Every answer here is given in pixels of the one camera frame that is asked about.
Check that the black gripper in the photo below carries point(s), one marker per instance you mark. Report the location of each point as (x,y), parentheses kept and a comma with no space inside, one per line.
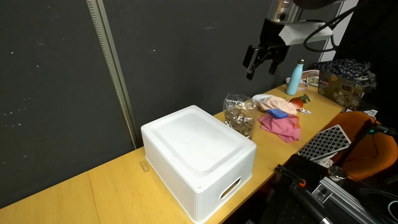
(273,37)

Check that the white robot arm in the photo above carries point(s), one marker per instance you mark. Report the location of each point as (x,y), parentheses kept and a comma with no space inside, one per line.
(286,8)

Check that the white plastic storage container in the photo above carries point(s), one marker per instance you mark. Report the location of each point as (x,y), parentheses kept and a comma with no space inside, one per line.
(199,157)

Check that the light blue bottle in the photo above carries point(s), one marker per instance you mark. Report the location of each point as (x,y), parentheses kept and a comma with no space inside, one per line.
(294,78)

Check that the peach cloth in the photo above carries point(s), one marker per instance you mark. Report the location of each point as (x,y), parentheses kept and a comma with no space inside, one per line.
(274,103)

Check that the pink and white packet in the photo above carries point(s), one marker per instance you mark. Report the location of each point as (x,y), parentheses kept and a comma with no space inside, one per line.
(309,77)

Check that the blue cloth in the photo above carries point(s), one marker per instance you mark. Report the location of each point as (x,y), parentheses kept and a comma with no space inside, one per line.
(276,113)

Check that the clear bag of snacks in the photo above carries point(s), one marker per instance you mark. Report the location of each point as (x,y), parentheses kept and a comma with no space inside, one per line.
(241,118)

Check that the pink cloth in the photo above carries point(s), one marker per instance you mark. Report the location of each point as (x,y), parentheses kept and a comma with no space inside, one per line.
(283,126)

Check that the cardboard box with patterned cloth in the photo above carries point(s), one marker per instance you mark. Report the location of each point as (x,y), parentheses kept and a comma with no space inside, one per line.
(345,85)

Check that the black perforated board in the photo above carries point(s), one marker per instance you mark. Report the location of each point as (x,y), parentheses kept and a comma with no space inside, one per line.
(324,143)

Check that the black device with green light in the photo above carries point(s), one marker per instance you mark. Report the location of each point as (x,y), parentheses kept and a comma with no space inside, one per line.
(374,129)

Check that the orange chair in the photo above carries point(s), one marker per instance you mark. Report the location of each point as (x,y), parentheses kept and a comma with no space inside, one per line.
(373,151)

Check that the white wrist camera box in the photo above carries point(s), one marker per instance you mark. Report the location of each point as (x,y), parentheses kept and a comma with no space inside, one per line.
(304,32)

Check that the aluminium rail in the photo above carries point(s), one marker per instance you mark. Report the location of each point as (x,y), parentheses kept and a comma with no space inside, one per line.
(343,200)

